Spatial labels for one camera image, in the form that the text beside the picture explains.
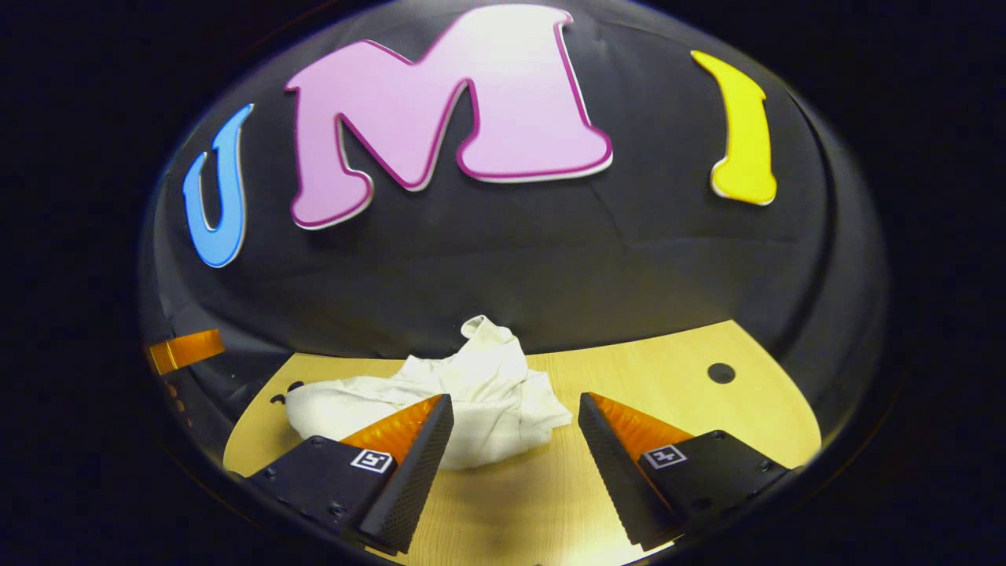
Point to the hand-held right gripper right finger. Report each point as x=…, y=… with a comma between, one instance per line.
x=613, y=472

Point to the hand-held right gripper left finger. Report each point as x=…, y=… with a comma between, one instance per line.
x=416, y=472

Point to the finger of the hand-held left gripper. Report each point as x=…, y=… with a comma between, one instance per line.
x=185, y=350

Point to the white long-sleeved garment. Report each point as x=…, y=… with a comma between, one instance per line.
x=487, y=393

